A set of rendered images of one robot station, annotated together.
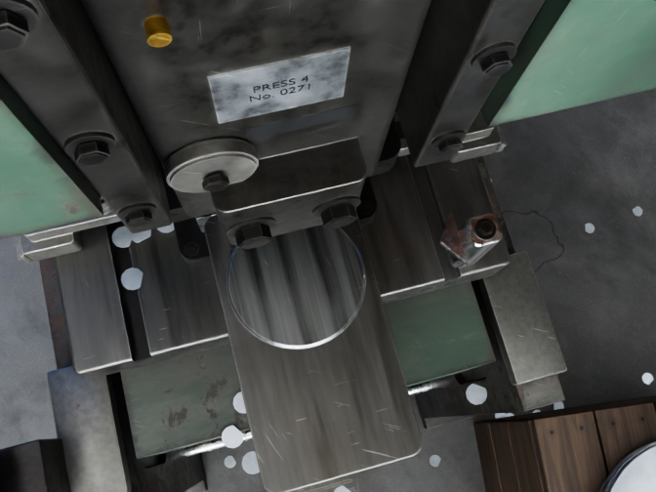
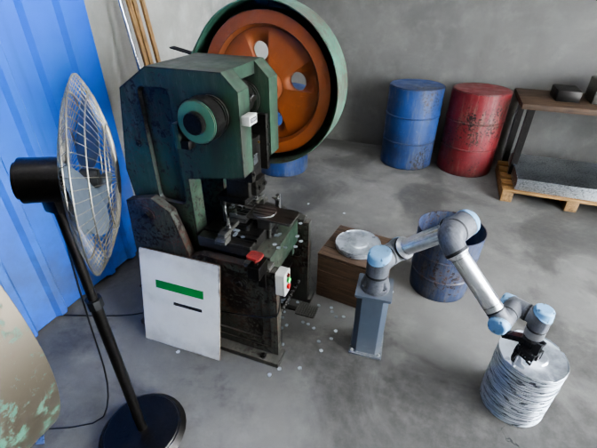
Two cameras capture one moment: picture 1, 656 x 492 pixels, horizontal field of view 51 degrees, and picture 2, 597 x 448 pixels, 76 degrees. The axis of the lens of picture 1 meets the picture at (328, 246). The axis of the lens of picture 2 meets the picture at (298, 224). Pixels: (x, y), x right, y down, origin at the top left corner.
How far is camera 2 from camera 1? 1.69 m
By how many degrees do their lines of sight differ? 48
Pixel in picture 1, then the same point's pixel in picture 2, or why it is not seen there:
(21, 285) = (187, 365)
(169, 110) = not seen: hidden behind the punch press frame
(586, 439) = (328, 248)
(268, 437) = (282, 221)
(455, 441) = (317, 299)
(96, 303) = (241, 242)
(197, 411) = (270, 249)
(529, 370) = (302, 218)
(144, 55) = not seen: hidden behind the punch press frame
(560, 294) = not seen: hidden behind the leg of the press
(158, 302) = (249, 236)
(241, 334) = (266, 219)
